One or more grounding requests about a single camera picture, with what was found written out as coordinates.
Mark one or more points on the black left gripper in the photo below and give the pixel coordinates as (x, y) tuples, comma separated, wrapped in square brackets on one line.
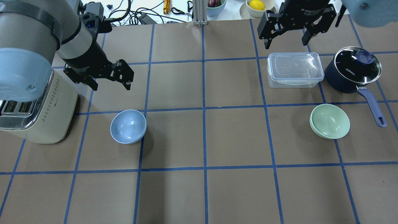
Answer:
[(88, 58)]

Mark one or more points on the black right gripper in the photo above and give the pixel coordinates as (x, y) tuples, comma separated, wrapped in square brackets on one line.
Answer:
[(306, 11)]

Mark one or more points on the green bowl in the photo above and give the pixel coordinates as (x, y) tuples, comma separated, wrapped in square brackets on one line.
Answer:
[(329, 121)]

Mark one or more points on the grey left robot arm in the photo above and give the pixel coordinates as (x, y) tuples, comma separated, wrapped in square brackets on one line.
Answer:
[(34, 31)]

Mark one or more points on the beige bowl with lemon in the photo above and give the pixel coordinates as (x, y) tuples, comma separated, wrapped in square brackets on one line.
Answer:
[(252, 9)]

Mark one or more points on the blue bowl with fruit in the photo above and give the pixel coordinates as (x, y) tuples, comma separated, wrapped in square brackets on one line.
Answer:
[(215, 7)]

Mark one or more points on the yellow lemon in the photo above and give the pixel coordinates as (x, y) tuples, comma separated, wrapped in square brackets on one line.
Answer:
[(256, 5)]

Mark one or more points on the clear plastic food container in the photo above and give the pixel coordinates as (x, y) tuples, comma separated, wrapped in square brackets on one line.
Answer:
[(294, 70)]

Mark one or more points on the black power adapter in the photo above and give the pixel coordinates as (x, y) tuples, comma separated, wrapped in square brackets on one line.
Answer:
[(144, 19)]

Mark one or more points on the dark blue saucepan with lid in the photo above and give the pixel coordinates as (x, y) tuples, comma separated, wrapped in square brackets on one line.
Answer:
[(351, 70)]

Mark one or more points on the cream and chrome toaster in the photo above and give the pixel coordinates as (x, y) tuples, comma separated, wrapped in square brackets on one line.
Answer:
[(45, 120)]

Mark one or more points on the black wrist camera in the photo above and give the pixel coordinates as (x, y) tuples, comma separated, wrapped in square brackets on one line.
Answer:
[(92, 16)]

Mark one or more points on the aluminium frame post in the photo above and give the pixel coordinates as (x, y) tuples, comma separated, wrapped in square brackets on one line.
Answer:
[(200, 12)]

